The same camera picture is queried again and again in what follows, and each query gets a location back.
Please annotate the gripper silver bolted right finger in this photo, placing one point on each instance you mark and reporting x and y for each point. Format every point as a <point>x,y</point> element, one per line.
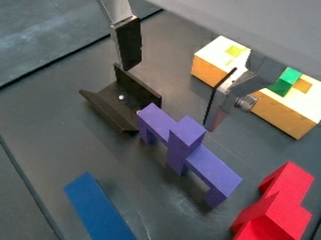
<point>234,94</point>

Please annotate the long green block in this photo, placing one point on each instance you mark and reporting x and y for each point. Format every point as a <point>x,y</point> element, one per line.
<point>285,81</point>

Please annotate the red puzzle block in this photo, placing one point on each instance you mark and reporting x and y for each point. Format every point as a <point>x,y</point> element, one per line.
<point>277,217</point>

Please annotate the long blue block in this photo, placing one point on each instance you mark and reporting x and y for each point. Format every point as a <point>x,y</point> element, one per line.
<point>95,210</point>

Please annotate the yellow slotted board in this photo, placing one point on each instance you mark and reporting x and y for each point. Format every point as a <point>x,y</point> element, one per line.
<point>293,113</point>

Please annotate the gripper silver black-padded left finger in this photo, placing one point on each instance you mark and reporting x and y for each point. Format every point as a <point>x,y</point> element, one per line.
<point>124,31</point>

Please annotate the purple puzzle block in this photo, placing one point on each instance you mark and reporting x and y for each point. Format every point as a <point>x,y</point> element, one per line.
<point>187,154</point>

